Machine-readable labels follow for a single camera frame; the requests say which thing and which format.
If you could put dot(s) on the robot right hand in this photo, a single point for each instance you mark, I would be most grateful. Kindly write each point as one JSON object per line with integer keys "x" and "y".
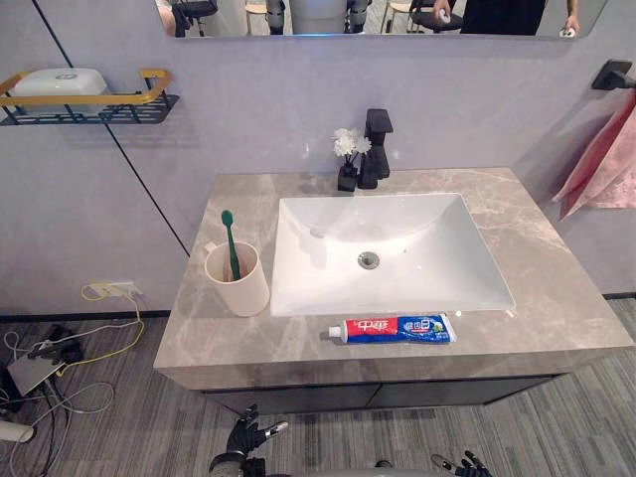
{"x": 467, "y": 467}

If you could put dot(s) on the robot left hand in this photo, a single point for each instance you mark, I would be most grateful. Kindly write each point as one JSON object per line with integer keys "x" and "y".
{"x": 244, "y": 436}

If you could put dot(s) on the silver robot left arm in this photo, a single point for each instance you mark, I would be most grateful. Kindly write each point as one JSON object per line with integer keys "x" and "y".
{"x": 229, "y": 463}

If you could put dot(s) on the marble vanity cabinet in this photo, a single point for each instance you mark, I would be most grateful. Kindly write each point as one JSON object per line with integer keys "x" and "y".
{"x": 397, "y": 348}

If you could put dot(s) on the red blue toothpaste tube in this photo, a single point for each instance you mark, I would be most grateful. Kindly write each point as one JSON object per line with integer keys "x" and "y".
{"x": 395, "y": 330}

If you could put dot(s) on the beige plastic cup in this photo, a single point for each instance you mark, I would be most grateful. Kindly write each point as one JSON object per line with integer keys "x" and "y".
{"x": 237, "y": 280}

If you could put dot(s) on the green toothbrush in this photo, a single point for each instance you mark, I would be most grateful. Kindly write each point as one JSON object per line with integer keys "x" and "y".
{"x": 231, "y": 243}

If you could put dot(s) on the silver sink drain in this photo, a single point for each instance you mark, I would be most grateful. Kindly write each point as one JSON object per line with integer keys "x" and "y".
{"x": 368, "y": 259}

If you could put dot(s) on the grey flat box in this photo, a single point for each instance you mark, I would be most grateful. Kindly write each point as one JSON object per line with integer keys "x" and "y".
{"x": 34, "y": 373}

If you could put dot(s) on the white ceramic sink basin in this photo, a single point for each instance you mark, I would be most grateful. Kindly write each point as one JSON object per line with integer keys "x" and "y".
{"x": 382, "y": 253}

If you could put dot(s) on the white cylinder device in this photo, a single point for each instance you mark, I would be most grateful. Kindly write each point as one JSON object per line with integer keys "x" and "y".
{"x": 15, "y": 431}

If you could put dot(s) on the black vase white flowers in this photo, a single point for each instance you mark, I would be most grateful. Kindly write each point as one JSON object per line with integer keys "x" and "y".
{"x": 350, "y": 154}

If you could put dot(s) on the black faucet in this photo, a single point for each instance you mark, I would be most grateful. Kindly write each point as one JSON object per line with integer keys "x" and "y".
{"x": 375, "y": 151}

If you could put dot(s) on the pink towel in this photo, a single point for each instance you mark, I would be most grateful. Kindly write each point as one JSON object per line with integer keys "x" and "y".
{"x": 603, "y": 164}

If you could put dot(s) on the white wall socket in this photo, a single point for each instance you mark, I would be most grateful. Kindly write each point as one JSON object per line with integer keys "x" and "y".
{"x": 115, "y": 288}

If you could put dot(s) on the black yellow wall shelf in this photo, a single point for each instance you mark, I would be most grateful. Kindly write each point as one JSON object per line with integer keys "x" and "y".
{"x": 94, "y": 107}

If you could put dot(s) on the wall mirror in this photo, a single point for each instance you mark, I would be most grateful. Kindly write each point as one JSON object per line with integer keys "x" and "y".
{"x": 377, "y": 17}

